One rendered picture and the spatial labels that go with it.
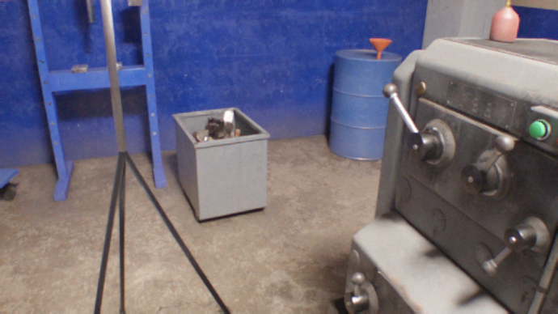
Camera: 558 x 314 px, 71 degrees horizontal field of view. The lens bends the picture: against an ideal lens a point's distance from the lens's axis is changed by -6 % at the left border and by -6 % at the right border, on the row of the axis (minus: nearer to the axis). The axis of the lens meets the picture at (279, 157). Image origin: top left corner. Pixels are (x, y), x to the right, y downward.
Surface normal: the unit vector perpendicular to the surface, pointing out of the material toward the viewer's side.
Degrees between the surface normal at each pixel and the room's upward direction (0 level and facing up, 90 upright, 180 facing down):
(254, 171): 90
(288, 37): 90
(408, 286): 32
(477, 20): 90
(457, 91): 90
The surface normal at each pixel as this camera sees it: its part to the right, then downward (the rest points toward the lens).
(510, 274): -0.94, 0.11
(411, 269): -0.48, -0.72
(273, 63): 0.33, 0.38
